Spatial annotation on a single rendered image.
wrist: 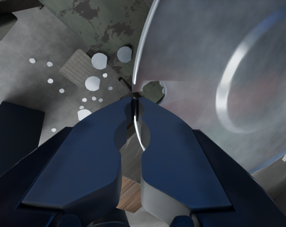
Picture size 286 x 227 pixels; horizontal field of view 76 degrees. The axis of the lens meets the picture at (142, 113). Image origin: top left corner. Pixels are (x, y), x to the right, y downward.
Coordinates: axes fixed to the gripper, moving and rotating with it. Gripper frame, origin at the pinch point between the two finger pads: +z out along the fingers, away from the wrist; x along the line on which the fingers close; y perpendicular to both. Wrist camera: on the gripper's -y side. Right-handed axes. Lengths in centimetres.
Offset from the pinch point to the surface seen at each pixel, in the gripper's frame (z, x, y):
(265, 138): 7.3, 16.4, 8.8
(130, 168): 1.7, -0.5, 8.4
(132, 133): 2.0, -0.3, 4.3
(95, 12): 14.3, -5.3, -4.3
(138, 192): 47, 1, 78
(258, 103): 5.2, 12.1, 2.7
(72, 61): 58, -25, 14
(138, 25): 16.1, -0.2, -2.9
